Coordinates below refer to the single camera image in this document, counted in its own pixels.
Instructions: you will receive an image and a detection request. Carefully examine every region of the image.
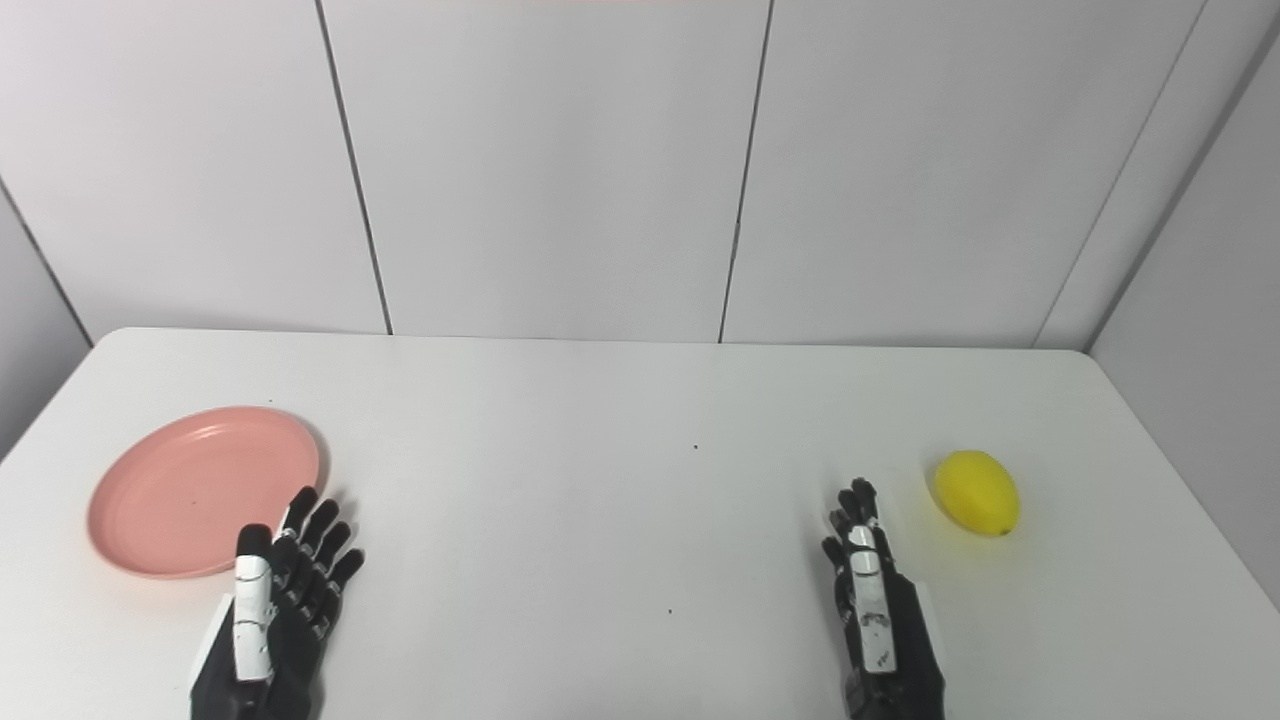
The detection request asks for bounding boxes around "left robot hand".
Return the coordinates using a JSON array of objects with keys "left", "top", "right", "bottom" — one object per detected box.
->
[{"left": 190, "top": 487, "right": 365, "bottom": 720}]

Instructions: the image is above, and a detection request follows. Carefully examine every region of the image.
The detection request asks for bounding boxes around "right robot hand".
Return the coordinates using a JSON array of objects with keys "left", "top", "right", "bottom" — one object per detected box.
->
[{"left": 822, "top": 478, "right": 947, "bottom": 720}]

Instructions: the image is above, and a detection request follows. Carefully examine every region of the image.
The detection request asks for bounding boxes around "pink plate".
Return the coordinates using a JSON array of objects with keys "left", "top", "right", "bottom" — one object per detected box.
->
[{"left": 86, "top": 406, "right": 322, "bottom": 580}]

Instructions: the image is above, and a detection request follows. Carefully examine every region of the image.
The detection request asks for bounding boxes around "yellow lemon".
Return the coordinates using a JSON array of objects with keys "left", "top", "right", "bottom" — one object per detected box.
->
[{"left": 933, "top": 450, "right": 1021, "bottom": 538}]

